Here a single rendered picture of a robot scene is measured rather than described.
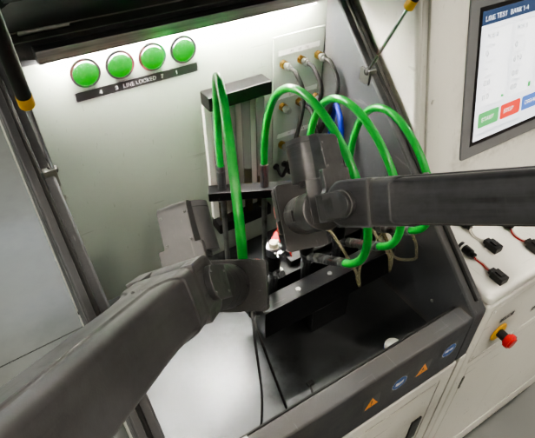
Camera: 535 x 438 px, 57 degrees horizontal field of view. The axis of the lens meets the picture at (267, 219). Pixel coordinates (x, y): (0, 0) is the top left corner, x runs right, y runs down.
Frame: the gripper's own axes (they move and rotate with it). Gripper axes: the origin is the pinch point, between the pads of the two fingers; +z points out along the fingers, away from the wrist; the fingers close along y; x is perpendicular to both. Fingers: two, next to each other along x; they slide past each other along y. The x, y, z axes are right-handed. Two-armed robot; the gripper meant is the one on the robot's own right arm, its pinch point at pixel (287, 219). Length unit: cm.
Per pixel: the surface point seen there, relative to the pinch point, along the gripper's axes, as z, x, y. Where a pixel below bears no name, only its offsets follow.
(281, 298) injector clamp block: 15.7, 0.1, -14.9
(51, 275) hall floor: 170, 73, -1
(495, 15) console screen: 3, -51, 32
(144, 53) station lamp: 6.1, 17.6, 33.3
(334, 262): 4.7, -8.4, -9.2
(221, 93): -12.6, 9.1, 18.9
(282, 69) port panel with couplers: 19.2, -10.7, 31.8
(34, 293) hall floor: 163, 80, -8
